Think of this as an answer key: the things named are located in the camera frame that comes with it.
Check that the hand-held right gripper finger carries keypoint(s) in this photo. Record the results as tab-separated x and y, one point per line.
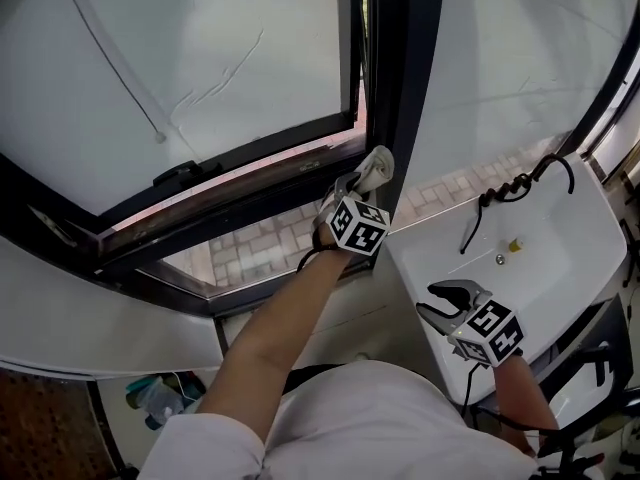
462	293
437	320

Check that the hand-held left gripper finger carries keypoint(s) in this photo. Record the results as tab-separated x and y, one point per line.
346	184

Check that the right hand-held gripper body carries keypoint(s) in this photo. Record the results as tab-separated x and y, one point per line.
492	333

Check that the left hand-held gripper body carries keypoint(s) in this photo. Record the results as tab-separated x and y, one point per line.
357	228

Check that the beige cleaning cloth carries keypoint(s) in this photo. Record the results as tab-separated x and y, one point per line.
377	165

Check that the black window frame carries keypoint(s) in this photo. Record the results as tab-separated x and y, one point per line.
405	93

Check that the person's right forearm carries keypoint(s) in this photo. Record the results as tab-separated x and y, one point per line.
525	398

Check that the person's left forearm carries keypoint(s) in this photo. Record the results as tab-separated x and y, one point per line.
270	348

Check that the metal basin drain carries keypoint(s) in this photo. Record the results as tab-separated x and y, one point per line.
500	259

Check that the black hand shower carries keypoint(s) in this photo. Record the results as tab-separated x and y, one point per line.
475	223

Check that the small yellow bottle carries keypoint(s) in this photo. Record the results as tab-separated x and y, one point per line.
515	245

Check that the white washbasin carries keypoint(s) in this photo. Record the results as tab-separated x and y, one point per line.
550	248

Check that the black faucet knob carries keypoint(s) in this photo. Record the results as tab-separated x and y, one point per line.
501	193
520	184

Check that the white rounded ceramic fixture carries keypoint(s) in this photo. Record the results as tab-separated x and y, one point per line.
585	398

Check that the black tablet stand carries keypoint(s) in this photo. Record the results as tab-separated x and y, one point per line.
602	363

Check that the person's white shirt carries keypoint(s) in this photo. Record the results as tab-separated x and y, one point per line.
360	418

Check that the white roller blind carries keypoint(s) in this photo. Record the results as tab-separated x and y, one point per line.
200	43

